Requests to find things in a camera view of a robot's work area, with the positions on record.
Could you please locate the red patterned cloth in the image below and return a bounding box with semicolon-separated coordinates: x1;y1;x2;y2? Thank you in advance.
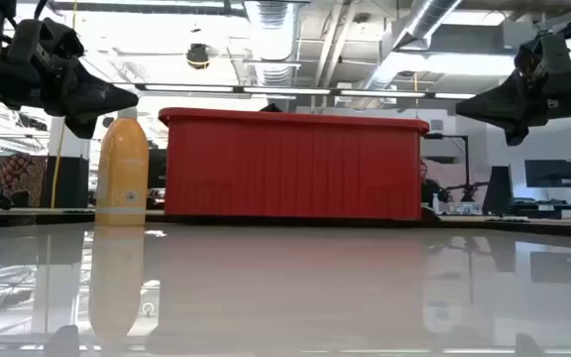
0;153;48;208

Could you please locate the yellow cable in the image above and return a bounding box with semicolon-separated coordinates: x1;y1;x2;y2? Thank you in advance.
50;0;79;209

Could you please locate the black monitor back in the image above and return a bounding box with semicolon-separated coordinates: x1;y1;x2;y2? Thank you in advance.
482;166;514;216

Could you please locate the red plastic bin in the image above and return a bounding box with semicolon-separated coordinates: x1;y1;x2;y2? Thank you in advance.
158;106;430;222

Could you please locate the silver ventilation duct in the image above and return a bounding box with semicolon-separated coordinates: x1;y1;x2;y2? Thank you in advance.
359;0;465;90

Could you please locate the linear ceiling light strip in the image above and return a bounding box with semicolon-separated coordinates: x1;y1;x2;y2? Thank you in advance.
136;82;478;100

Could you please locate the black panel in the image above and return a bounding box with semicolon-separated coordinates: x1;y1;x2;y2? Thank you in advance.
42;156;90;208

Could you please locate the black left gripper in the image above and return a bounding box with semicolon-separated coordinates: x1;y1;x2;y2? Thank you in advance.
0;18;140;141

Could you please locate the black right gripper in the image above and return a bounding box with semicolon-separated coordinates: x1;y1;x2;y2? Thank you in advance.
456;32;571;147

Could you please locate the black computer monitor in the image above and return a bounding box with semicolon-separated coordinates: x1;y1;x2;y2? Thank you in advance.
523;159;571;189

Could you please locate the person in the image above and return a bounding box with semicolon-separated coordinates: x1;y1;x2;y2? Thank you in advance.
419;159;453;208

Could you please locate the black ceiling dome camera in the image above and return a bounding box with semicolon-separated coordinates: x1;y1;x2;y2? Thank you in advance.
185;43;211;70

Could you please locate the orange spray bottle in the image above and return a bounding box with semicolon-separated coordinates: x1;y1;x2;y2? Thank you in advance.
94;106;150;227

